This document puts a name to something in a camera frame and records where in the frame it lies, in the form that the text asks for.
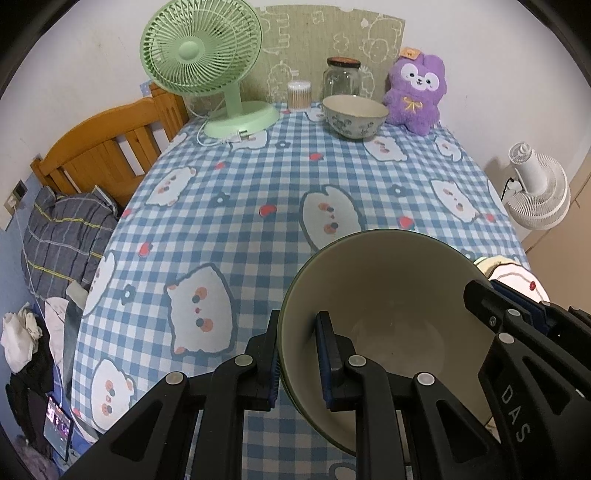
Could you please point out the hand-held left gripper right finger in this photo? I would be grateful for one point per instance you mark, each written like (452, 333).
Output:
(324, 355)

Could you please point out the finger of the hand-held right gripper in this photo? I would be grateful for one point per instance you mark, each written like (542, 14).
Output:
(489, 304)
(531, 307)

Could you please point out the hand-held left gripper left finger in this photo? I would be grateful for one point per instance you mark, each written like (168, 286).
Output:
(273, 378)

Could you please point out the white red floral plate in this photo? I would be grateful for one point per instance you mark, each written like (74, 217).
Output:
(512, 277)

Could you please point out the large yellow floral plate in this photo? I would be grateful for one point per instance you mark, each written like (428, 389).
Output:
(485, 264)

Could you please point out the white standing fan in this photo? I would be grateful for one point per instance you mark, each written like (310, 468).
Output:
(540, 194)

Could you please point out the blue checked printed tablecloth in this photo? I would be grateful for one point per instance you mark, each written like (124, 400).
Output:
(231, 207)

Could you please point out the purple plush toy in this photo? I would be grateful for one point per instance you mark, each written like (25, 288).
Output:
(415, 106)

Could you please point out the tablet with lit screen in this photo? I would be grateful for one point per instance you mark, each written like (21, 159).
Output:
(57, 424)

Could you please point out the large blue floral ceramic bowl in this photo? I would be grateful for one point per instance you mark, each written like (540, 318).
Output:
(353, 122)

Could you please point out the dark clothes pile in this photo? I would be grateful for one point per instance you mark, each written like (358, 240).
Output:
(32, 397)

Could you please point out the grey plaid bedding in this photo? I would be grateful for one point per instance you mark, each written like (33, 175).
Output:
(64, 235)

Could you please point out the white crumpled cloth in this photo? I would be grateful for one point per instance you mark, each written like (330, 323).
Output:
(18, 337)

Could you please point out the glass jar with dark lid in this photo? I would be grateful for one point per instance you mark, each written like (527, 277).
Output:
(341, 81)

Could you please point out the green desk fan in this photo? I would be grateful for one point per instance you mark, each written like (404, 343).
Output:
(198, 50)

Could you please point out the wall socket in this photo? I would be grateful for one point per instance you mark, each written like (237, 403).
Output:
(18, 189)

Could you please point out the green patterned wall mat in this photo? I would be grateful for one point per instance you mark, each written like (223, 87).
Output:
(314, 37)

